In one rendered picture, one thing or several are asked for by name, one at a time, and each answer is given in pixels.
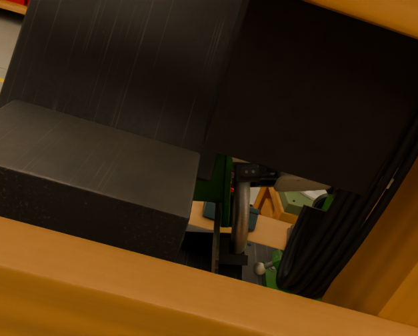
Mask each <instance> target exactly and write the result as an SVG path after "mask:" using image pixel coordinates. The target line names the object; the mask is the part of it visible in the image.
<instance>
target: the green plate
mask: <svg viewBox="0 0 418 336"><path fill-rule="evenodd" d="M231 168H232V157H230V156H226V155H223V154H220V153H219V154H218V157H217V161H216V164H215V168H214V171H213V175H212V178H211V180H210V181H200V180H196V185H195V192H194V196H193V201H206V202H219V203H223V216H222V227H228V220H229V200H230V189H231Z"/></svg>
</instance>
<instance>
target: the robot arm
mask: <svg viewBox="0 0 418 336"><path fill-rule="evenodd" d="M236 180H237V182H251V186H250V187H273V188H274V190H276V191H280V192H292V191H299V192H300V193H302V194H303V195H304V196H306V197H308V198H310V199H312V200H315V199H316V198H317V197H318V196H320V195H322V194H324V193H328V194H329V195H334V196H336V194H337V192H338V191H339V189H338V188H336V187H332V186H328V185H325V184H322V183H318V182H315V181H311V180H308V179H304V178H302V177H298V176H294V175H291V174H288V173H284V172H281V171H277V170H274V169H270V168H268V167H264V166H260V165H259V166H258V165H257V164H242V165H236Z"/></svg>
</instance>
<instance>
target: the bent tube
mask: <svg viewBox="0 0 418 336"><path fill-rule="evenodd" d="M242 164H254V163H250V162H247V161H243V160H240V159H236V158H233V162H232V168H231V170H232V171H235V175H234V191H233V218H232V228H231V241H230V244H229V250H230V252H232V253H235V254H240V253H242V252H244V250H245V247H246V244H247V235H248V228H249V207H250V186H251V182H237V180H236V165H242Z"/></svg>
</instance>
